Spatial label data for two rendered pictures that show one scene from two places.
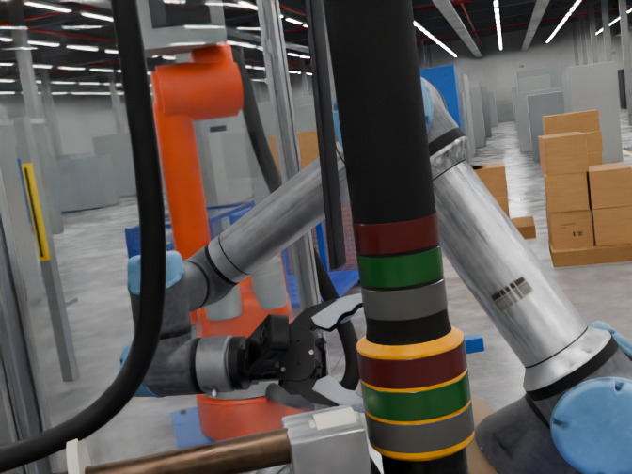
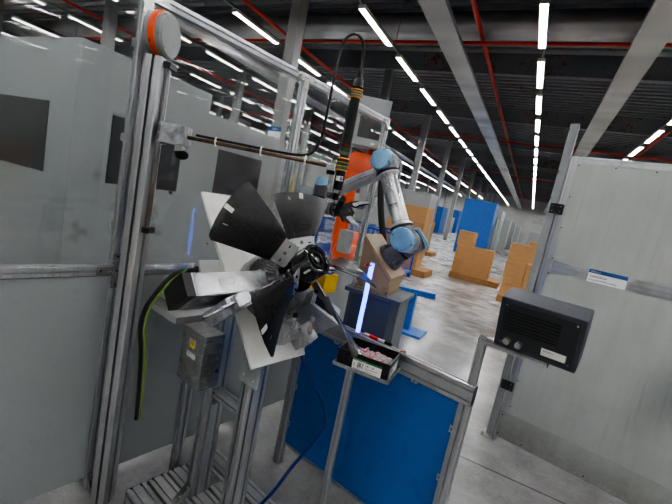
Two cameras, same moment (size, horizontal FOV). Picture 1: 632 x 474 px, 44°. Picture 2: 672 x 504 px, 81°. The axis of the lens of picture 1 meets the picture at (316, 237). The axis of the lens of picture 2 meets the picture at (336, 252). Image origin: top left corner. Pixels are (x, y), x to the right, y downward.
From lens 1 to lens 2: 1.18 m
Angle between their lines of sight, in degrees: 11
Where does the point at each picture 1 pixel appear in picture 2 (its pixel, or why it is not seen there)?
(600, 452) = (397, 243)
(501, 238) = (396, 193)
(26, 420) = not seen: hidden behind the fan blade
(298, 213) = (359, 180)
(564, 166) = (517, 258)
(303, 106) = (414, 195)
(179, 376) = not seen: hidden behind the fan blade
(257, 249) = (347, 187)
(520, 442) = (388, 248)
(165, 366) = not seen: hidden behind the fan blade
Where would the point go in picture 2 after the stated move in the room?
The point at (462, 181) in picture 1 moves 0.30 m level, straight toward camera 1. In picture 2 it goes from (392, 178) to (374, 170)
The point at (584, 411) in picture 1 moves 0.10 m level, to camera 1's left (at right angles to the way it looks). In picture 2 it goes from (397, 232) to (377, 228)
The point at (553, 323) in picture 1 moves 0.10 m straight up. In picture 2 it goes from (399, 214) to (404, 193)
